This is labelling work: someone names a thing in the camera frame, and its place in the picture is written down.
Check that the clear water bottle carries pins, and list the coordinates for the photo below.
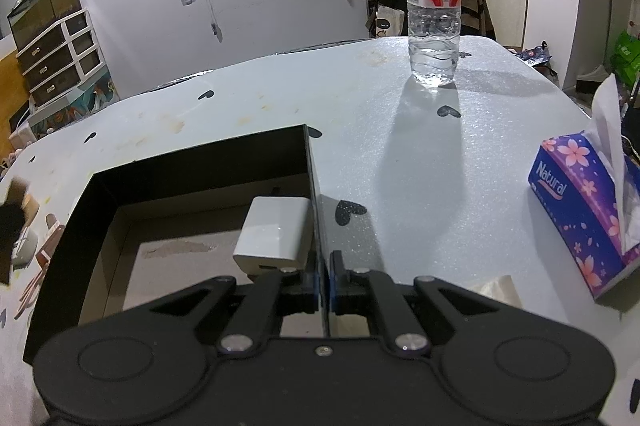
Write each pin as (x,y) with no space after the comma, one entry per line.
(432,30)

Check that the green bag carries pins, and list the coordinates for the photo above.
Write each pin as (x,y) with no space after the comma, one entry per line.
(627,55)

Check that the chair with brown jacket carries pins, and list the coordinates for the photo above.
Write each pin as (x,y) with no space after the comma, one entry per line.
(475,0)

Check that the low black box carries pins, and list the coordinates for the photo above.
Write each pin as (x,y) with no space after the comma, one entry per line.
(590,81)

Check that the colourful printed box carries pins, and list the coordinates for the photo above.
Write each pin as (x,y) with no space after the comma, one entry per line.
(75,103)

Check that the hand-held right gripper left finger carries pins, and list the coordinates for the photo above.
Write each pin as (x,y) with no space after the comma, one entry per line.
(313,291)

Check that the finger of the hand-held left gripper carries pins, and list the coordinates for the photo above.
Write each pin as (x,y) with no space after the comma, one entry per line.
(10,231)

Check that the white drawer cabinet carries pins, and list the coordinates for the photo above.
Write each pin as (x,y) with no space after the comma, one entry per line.
(55,55)

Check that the black cardboard box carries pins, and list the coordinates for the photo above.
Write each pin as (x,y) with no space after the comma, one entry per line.
(200,165)

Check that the glass fish tank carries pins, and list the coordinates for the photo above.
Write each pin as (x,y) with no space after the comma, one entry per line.
(40,13)

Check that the purple floral tissue box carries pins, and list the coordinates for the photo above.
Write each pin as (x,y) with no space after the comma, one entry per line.
(565,186)

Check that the blue patterned bag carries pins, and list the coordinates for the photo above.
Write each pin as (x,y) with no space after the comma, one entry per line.
(535,54)

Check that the white plastic bin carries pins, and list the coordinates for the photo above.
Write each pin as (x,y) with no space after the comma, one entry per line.
(22,133)

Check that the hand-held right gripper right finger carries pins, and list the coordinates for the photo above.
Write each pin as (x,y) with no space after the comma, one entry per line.
(327,291)

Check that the white charger adapter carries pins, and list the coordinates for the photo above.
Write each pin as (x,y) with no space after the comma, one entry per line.
(272,231)

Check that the small wooden block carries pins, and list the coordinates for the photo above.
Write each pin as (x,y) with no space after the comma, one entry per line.
(29,208)

